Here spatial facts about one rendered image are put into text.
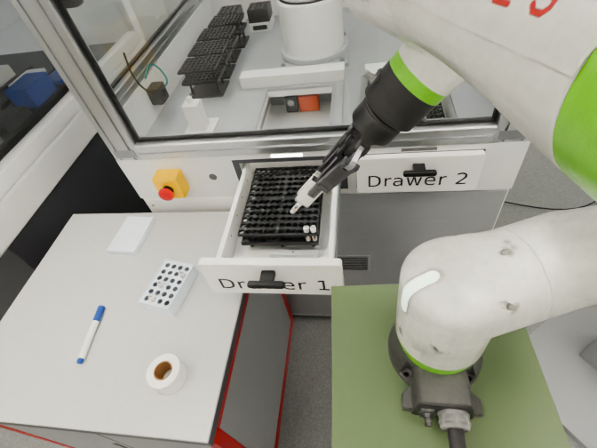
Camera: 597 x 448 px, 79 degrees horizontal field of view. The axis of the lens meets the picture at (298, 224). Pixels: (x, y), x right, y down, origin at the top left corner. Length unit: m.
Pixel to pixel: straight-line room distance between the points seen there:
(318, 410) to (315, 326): 0.34
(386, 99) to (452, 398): 0.43
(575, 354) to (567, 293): 1.22
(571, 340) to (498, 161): 0.97
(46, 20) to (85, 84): 0.13
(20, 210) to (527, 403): 1.30
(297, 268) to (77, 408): 0.54
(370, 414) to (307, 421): 0.90
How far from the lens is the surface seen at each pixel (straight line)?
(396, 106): 0.53
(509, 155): 0.97
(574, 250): 0.50
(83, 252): 1.20
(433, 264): 0.47
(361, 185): 0.94
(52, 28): 0.95
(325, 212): 0.89
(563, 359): 1.72
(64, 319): 1.08
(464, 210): 1.08
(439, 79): 0.52
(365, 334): 0.69
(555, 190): 2.33
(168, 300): 0.91
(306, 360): 1.61
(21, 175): 1.35
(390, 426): 0.65
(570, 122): 0.20
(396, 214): 1.06
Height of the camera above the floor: 1.49
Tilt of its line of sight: 48 degrees down
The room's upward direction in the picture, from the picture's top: 12 degrees counter-clockwise
